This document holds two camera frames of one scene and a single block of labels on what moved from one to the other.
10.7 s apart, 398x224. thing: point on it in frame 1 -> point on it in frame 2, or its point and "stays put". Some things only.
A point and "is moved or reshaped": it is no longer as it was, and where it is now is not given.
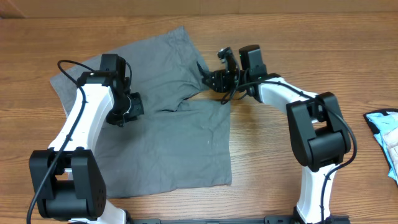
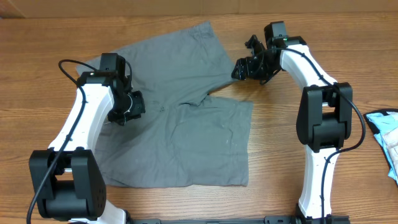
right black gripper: (220, 81) -> (248, 63)
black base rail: (274, 219) stays put
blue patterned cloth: (383, 124) stays put
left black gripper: (137, 109) stays put
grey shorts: (181, 141) is moved or reshaped
